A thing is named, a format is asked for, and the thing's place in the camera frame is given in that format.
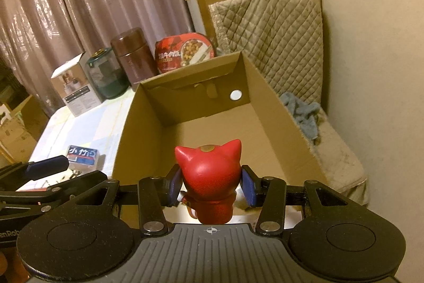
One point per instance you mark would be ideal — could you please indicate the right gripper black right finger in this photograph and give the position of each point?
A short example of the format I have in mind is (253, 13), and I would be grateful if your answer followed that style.
(325, 232)

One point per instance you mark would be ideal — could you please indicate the beige quilted chair cover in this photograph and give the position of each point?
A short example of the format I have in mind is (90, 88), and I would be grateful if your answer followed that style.
(284, 40)

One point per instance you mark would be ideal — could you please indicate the open brown cardboard box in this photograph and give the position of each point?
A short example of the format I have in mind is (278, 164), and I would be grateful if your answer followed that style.
(213, 102)

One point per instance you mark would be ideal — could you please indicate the white humidifier product box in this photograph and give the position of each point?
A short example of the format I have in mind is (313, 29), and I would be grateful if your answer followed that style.
(73, 84)

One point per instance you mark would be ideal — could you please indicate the dark green glass jar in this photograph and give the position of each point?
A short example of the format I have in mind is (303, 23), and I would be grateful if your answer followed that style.
(107, 74)

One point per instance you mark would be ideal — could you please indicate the clear dental floss pick box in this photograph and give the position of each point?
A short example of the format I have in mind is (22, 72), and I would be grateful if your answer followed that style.
(82, 155)

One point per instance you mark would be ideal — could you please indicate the brown metal thermos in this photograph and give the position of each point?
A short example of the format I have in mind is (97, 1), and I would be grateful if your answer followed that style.
(135, 56)

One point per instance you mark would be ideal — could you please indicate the pink curtain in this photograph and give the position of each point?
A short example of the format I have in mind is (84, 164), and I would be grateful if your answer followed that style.
(37, 36)

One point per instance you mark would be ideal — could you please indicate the cardboard boxes on floor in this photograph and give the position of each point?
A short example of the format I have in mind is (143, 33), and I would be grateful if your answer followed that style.
(20, 133)

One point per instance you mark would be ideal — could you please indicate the person's left hand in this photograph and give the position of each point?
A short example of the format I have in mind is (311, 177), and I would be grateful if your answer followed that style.
(11, 267)

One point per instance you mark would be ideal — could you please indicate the grey blue towel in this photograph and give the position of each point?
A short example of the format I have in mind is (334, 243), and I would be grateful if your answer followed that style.
(305, 114)

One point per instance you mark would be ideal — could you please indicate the red beef rice meal bowl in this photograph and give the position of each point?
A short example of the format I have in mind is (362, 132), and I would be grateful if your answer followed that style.
(182, 50)

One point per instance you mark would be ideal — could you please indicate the red cat figurine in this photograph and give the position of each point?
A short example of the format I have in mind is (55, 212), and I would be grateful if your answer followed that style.
(211, 174)

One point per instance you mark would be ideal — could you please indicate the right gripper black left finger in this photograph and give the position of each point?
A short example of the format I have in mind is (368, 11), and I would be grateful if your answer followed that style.
(96, 232)

